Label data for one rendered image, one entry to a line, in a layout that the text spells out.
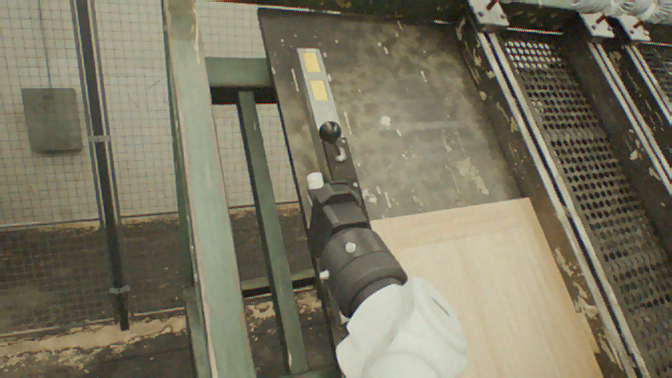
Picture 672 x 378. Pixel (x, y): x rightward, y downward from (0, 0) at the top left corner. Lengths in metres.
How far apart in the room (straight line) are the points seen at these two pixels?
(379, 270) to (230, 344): 0.26
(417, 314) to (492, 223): 0.58
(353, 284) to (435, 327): 0.12
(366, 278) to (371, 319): 0.04
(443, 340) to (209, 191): 0.43
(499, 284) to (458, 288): 0.10
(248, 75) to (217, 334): 0.54
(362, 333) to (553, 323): 0.59
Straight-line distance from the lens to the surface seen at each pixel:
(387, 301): 0.42
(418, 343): 0.35
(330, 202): 0.51
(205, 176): 0.67
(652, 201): 1.37
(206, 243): 0.63
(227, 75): 0.89
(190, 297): 1.73
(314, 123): 0.78
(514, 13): 1.34
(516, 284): 0.91
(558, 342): 0.96
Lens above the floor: 1.59
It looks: 14 degrees down
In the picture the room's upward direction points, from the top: straight up
